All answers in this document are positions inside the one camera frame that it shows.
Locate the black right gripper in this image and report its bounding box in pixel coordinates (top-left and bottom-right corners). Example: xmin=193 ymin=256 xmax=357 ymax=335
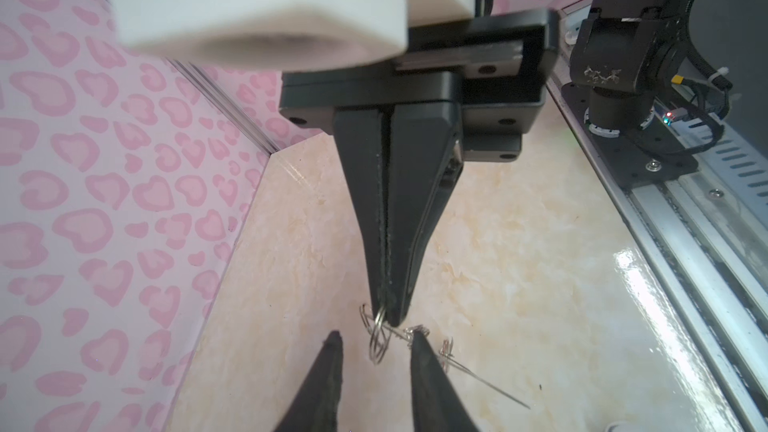
xmin=279 ymin=8 xmax=559 ymax=326

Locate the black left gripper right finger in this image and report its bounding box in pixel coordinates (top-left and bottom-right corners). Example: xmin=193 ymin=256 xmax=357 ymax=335
xmin=410 ymin=331 xmax=478 ymax=432

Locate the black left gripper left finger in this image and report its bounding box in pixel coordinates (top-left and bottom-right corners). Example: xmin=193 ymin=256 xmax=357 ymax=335
xmin=274 ymin=330 xmax=344 ymax=432

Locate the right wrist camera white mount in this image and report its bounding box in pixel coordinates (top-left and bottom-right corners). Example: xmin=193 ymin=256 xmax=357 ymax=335
xmin=109 ymin=0 xmax=475 ymax=72

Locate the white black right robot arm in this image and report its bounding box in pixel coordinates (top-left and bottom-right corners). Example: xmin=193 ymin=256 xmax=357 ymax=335
xmin=280 ymin=0 xmax=694 ymax=326

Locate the aluminium corner frame post right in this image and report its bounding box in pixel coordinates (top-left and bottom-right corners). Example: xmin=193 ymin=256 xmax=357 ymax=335
xmin=106 ymin=0 xmax=279 ymax=154

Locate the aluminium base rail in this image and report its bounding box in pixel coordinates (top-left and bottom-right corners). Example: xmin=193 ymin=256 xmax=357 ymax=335
xmin=548 ymin=1 xmax=767 ymax=431

